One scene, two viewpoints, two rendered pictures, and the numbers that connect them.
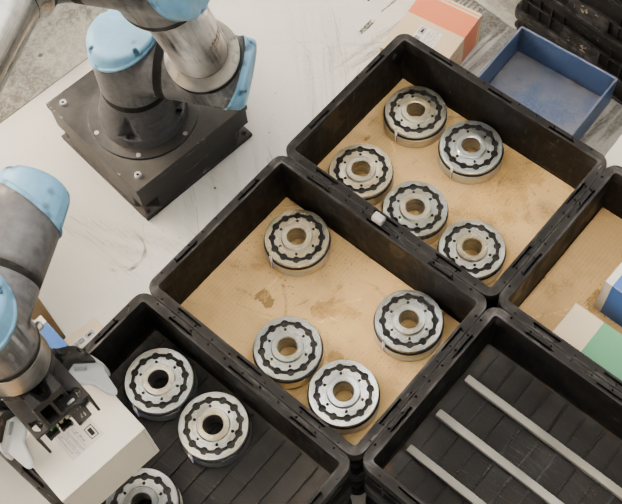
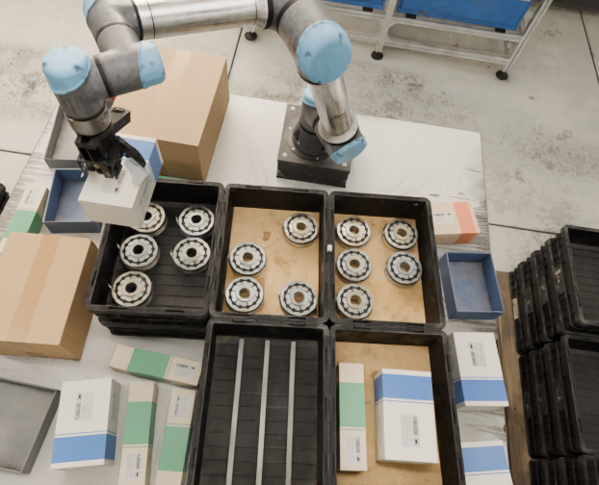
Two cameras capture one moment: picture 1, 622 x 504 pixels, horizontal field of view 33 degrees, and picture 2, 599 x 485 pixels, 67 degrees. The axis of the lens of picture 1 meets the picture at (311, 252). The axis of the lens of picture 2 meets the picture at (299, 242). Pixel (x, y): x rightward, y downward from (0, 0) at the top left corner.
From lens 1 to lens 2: 0.50 m
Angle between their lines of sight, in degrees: 16
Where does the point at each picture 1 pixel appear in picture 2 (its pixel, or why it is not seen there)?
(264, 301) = (265, 237)
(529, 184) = (410, 306)
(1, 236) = (111, 57)
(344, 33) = (423, 189)
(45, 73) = not seen: hidden behind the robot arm
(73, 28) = not seen: hidden behind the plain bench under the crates
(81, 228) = (253, 157)
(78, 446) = (106, 190)
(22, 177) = (146, 47)
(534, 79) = (474, 279)
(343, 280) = (299, 260)
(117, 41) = not seen: hidden behind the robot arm
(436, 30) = (455, 219)
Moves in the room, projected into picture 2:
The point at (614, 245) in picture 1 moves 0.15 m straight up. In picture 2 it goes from (413, 365) to (432, 350)
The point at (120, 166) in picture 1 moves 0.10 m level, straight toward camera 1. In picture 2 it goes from (283, 146) to (269, 166)
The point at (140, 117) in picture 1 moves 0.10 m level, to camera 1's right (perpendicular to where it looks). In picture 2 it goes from (304, 134) to (326, 152)
